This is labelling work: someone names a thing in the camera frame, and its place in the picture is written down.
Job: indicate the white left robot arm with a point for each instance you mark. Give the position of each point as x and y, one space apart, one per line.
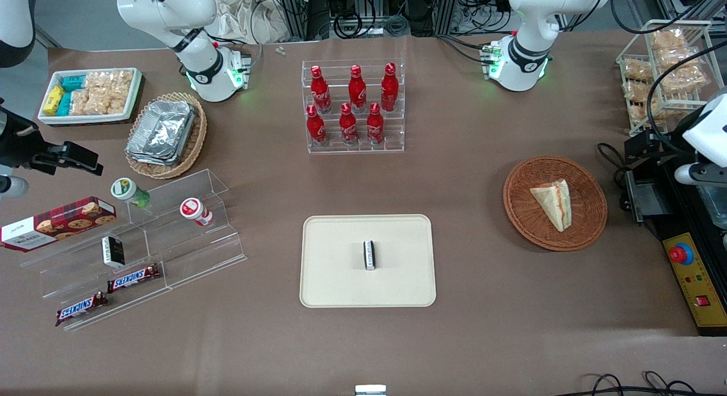
528 21

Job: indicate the red cola bottle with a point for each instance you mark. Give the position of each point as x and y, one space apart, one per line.
357 92
320 92
389 89
375 126
348 128
316 129

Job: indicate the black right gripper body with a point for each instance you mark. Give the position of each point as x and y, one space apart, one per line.
17 146

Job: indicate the red tartan cookie box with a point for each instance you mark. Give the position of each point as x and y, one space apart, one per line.
62 222

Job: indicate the small white black device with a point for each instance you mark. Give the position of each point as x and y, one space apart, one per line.
370 390

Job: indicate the beige rectangular tray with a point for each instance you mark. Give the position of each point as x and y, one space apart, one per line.
335 271

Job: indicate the crumpled beige paper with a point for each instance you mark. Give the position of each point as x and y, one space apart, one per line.
238 18

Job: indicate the black machine with yellow panel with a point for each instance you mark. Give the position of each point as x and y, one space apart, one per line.
696 294

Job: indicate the snickers chocolate bar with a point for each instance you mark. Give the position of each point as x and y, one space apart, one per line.
133 278
81 308

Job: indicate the clear acrylic bottle rack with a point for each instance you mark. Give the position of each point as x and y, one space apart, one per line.
355 149

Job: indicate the clear acrylic stepped shelf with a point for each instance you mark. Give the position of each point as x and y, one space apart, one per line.
187 254

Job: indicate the triangular sandwich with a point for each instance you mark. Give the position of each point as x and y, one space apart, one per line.
554 205

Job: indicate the yellow snack packet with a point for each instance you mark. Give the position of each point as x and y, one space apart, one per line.
53 99

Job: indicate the small black snack box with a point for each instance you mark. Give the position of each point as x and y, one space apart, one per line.
113 251

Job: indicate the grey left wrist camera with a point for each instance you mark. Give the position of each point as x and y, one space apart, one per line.
701 173

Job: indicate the aluminium profile frame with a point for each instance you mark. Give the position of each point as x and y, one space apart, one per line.
295 12

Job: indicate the light oval wicker basket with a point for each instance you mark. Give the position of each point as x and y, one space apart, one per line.
196 140

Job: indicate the brown round wicker basket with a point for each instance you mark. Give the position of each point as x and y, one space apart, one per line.
528 225

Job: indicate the small black white snack bar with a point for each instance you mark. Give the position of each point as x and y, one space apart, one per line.
370 255

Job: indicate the red emergency stop button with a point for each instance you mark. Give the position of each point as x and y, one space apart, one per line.
681 254

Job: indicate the stacked aluminium foil containers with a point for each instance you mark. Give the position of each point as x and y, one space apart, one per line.
162 132

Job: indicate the clear rice cracker bag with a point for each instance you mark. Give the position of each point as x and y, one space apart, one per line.
80 102
684 79
668 39
640 113
637 91
637 70
122 80
677 58
97 80
108 102

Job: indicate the white rectangular snack bin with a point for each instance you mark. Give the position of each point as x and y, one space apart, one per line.
85 119

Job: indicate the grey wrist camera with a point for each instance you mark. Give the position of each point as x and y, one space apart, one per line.
701 173
12 187

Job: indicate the teal snack packet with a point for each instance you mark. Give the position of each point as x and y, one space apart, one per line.
72 83
64 104

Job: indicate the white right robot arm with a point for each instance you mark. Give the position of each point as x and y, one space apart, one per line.
182 21

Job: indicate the clear glass dish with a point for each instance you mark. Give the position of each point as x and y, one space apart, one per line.
717 205

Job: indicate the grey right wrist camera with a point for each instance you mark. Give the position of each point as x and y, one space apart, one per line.
12 187

